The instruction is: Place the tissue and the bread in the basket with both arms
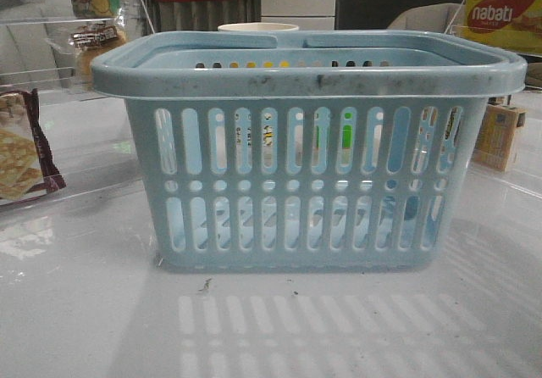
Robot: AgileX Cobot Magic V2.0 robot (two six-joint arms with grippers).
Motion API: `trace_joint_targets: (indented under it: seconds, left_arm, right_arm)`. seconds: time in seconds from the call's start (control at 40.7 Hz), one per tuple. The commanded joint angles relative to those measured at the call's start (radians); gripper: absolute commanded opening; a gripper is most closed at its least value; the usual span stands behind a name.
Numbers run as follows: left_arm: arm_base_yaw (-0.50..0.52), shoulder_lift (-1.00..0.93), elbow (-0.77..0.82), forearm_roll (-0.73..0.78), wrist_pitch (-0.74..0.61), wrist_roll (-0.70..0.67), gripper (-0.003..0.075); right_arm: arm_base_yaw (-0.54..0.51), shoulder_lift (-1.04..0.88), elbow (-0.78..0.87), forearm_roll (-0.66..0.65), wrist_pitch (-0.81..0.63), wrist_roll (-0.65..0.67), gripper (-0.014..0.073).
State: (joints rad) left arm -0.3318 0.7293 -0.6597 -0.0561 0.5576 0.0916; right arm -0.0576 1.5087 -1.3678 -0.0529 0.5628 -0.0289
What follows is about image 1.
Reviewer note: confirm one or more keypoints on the grey armchair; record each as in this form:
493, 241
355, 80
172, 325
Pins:
440, 18

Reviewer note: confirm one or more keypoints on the clear acrylic right shelf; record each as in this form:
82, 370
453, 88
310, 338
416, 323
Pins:
531, 98

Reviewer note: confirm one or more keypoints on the small yellow cardboard box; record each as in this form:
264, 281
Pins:
496, 145

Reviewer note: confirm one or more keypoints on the light blue plastic basket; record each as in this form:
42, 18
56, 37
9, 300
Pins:
304, 150

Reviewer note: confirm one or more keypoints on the clear acrylic left shelf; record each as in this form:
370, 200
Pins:
47, 99

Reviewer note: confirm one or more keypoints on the white paper cup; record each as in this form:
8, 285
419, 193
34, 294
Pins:
258, 27

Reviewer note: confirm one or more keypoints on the brown cracker snack package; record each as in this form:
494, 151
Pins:
21, 149

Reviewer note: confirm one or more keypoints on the yellow nabati wafer box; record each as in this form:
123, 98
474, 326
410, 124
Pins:
511, 24

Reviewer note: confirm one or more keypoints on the clear acrylic shelf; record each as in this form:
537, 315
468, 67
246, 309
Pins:
531, 98
47, 99

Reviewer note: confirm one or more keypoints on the packaged bread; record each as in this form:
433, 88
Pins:
90, 41

